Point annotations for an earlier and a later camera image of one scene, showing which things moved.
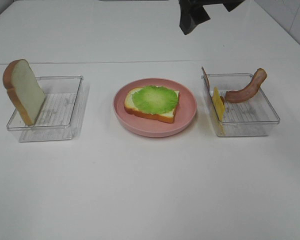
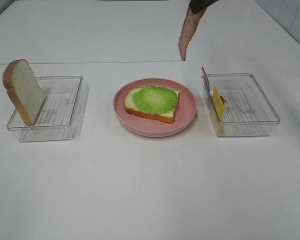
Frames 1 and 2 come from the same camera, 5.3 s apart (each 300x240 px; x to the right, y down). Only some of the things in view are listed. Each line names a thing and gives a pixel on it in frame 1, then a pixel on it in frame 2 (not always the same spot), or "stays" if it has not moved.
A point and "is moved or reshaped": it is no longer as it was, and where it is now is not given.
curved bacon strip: x=248 y=92 is moved or reshaped
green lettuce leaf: x=155 y=100 stays
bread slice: x=24 y=90 stays
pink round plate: x=185 y=113 stays
